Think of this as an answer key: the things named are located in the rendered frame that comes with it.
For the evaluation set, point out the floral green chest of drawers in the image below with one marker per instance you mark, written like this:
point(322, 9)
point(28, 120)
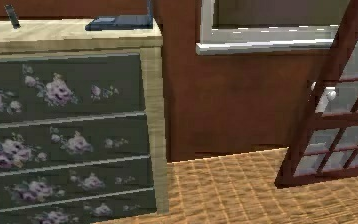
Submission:
point(87, 133)

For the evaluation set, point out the dark blue laptop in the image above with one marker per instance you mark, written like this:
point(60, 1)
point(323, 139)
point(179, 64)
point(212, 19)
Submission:
point(120, 22)

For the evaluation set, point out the brown glass paned door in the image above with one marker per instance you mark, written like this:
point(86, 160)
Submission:
point(323, 146)

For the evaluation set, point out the small black remote control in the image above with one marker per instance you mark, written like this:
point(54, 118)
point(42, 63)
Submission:
point(12, 16)

